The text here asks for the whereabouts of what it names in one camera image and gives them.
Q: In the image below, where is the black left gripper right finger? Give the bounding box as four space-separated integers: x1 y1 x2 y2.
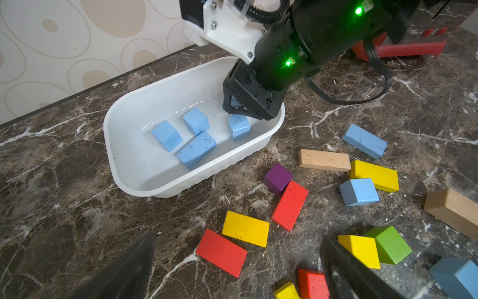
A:
320 235 404 299

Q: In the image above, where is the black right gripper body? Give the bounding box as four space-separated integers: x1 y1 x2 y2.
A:
223 1 396 120

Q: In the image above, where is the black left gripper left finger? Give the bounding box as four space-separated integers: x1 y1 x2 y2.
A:
69 234 154 299

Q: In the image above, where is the small blue block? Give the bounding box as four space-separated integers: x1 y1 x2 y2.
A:
182 108 210 136
339 178 380 207

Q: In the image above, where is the long blue block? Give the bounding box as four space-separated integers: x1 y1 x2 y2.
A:
177 131 217 170
342 124 388 159

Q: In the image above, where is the small blue cube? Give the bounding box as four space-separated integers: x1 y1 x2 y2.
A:
230 95 242 108

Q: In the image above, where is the small yellow cube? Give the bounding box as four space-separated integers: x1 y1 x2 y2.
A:
337 235 381 270

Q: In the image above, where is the small red cube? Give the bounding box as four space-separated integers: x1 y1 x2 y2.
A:
298 269 330 299

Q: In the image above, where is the green cube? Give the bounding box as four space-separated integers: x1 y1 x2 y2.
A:
363 225 412 265

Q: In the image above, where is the narrow yellow block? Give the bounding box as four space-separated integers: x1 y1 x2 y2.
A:
274 282 300 299

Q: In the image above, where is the red silver toaster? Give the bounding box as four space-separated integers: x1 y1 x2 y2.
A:
351 27 448 62

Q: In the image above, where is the long red block middle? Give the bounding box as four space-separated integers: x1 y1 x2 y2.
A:
271 181 309 232

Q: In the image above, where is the long red block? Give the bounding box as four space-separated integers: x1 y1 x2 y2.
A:
195 229 248 278
271 181 309 232

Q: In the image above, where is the long red block left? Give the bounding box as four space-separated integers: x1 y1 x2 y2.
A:
195 229 248 278

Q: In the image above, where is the long yellow block right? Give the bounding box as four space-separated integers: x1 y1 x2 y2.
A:
350 160 400 193

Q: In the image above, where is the long yellow block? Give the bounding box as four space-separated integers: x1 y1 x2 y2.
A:
350 160 400 193
222 211 270 247

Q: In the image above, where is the long tan block upper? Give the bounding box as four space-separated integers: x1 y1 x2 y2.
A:
298 149 351 173

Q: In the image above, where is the long yellow block left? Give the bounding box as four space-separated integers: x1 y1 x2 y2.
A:
222 211 270 247

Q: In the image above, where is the purple block upper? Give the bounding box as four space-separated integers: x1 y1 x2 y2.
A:
263 163 293 195

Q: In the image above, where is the tan block right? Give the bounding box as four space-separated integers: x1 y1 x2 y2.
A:
423 188 478 240

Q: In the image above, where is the white rectangular dish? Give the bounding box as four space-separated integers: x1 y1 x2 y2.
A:
103 55 286 199

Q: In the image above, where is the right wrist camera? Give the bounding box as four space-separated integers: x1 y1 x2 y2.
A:
179 0 266 65

